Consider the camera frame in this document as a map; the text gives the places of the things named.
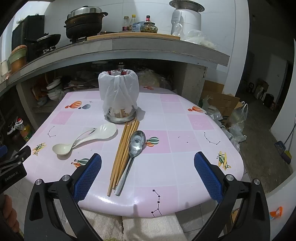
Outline small metal spoon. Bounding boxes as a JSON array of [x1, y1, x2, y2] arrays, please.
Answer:
[[114, 139, 143, 196]]

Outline large metal spoon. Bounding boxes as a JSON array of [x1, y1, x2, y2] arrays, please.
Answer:
[[116, 131, 145, 190]]

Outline white kitchen appliance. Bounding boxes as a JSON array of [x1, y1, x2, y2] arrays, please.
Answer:
[[171, 9, 201, 36]]

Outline person left hand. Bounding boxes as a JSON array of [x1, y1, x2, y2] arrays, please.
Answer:
[[3, 194, 20, 232]]

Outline cooking oil bottle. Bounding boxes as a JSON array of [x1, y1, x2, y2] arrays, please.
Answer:
[[15, 118, 33, 142]]

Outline white towel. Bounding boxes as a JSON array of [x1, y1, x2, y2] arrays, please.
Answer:
[[83, 210, 186, 240]]

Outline stacked white bowls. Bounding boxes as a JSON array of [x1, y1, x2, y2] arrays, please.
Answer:
[[46, 79, 62, 101]]

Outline brown clay pot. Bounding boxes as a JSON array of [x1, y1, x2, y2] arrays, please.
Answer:
[[9, 45, 28, 73]]

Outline steel utensil holder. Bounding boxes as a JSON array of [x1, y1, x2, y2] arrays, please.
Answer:
[[106, 109, 137, 123]]

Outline black frying pan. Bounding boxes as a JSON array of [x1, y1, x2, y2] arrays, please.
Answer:
[[25, 34, 61, 49]]

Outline white plastic bag cover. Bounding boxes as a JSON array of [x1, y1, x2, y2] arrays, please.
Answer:
[[98, 69, 139, 115]]

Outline cardboard box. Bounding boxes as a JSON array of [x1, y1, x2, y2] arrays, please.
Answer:
[[200, 80, 244, 116]]

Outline gas stove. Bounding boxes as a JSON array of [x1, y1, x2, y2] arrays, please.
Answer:
[[40, 37, 87, 54]]

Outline black box appliance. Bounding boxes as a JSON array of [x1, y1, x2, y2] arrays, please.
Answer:
[[11, 15, 45, 50]]

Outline black pot with steel lid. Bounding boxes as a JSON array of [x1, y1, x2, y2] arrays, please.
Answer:
[[64, 6, 108, 39]]

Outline wooden cutting board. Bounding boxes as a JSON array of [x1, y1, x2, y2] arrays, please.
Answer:
[[87, 32, 181, 41]]

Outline dark sauce bottle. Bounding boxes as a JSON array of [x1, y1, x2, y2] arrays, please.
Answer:
[[122, 16, 130, 32]]

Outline yellow cap bottle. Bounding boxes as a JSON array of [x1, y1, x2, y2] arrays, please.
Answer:
[[129, 14, 137, 31]]

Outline glass pickle jar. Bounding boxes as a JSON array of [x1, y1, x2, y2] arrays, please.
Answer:
[[140, 22, 158, 33]]

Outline red cap bottle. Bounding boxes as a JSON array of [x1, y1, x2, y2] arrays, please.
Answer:
[[145, 15, 151, 22]]

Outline clear plastic bags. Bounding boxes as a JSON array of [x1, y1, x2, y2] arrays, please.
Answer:
[[181, 30, 216, 50]]

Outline steel bowl on appliance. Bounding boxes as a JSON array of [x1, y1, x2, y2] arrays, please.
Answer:
[[169, 0, 205, 13]]

